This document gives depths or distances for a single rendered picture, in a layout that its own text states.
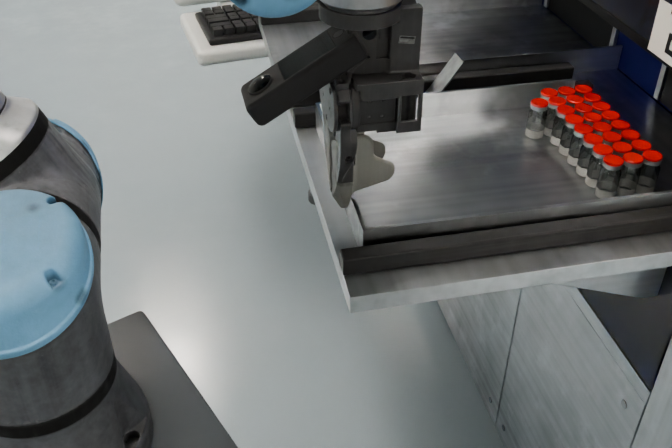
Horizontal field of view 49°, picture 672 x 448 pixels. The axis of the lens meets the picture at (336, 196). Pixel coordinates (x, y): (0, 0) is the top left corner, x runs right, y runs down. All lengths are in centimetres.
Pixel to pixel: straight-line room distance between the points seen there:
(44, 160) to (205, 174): 184
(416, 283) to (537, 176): 23
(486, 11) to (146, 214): 136
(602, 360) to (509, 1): 60
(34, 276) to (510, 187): 51
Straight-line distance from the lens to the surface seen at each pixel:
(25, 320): 55
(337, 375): 179
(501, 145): 91
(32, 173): 65
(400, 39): 66
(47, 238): 57
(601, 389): 116
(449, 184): 83
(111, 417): 65
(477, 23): 126
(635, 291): 96
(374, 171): 71
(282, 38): 119
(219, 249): 216
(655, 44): 93
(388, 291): 69
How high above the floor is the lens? 134
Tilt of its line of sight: 35 degrees down
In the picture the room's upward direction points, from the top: straight up
